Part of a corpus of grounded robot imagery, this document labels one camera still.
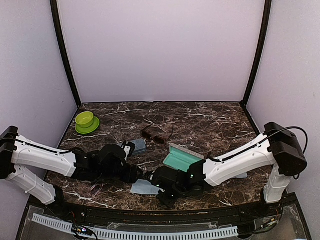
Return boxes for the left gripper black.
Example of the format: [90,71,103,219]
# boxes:
[97,163,144,184]

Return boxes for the light blue cleaning cloth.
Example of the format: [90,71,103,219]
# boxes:
[131,179,160,195]

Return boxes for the beige glasses case teal lining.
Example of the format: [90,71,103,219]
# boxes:
[163,143,205,172]

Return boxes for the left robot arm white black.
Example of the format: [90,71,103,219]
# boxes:
[0,126,143,218]

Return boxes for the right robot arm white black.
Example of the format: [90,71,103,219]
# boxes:
[147,122,308,217]

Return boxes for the pink transparent sunglasses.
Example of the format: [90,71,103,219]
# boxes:
[89,183,106,197]

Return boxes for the brown sunglasses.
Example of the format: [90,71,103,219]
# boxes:
[140,119,174,145]

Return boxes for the blue-grey glasses case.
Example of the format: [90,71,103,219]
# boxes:
[130,138,147,156]

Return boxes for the green plate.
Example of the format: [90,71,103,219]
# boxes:
[75,116,100,135]

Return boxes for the green bowl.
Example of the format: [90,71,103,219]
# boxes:
[75,111,94,129]

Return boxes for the folded light blue cloth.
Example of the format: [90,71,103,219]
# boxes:
[234,172,248,179]

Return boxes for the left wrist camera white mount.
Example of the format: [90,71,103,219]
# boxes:
[121,141,136,157]

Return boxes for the black front rail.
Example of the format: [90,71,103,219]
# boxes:
[44,202,283,226]

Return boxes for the white slotted cable duct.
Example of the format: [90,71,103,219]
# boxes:
[31,213,239,240]

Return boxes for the left black frame post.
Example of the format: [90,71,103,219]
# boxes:
[49,0,82,108]

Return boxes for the black frame post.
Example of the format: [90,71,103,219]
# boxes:
[240,0,273,108]
[49,0,82,108]

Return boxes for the right black frame post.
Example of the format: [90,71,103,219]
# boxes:
[240,0,273,108]

